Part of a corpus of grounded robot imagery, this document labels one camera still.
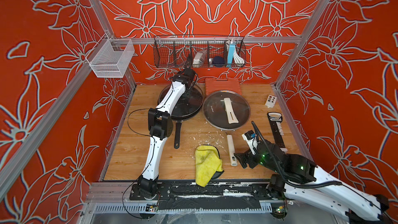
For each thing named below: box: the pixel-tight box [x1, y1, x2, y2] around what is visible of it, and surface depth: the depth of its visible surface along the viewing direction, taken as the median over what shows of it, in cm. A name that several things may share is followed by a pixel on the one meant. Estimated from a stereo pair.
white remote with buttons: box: [265, 94, 277, 109], surface depth 108 cm
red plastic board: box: [205, 77, 242, 96], surface depth 119 cm
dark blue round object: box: [212, 56, 225, 68], surface depth 97 cm
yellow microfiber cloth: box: [194, 144, 224, 188], surface depth 78 cm
